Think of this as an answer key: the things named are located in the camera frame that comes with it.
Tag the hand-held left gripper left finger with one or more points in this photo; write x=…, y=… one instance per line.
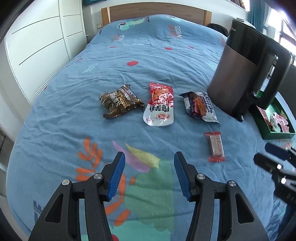
x=116, y=176

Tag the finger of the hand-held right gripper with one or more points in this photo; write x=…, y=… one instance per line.
x=277, y=150
x=266, y=161

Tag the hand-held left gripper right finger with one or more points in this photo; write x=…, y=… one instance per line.
x=182, y=176

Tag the green box tray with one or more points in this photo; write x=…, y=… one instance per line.
x=266, y=132

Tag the pink cartoon-shaped packet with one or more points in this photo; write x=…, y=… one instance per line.
x=284, y=124

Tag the pink and white candy packet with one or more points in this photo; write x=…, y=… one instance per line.
x=274, y=121

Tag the cream twisted candy packet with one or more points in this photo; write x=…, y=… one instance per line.
x=283, y=113

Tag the dark red packet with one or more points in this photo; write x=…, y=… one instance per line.
x=263, y=114

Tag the clear red-ended snack bar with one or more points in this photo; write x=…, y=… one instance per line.
x=215, y=146

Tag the dark orange and white packet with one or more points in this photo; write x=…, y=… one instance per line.
x=200, y=106

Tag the brown snack packet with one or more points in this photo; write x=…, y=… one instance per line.
x=120, y=100

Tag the red and white snack packet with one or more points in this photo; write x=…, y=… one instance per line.
x=159, y=104

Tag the black and bronze electric kettle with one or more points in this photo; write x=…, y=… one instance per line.
x=242, y=69

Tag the blue printed bed sheet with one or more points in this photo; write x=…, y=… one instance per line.
x=138, y=60

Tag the teal curtain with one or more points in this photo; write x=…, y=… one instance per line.
x=91, y=1
x=257, y=14

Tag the row of books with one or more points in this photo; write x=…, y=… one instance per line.
x=238, y=3

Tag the white wardrobe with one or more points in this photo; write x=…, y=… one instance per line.
x=39, y=39

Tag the wooden headboard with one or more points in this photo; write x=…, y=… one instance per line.
x=157, y=11

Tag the wall socket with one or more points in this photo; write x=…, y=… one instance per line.
x=99, y=25

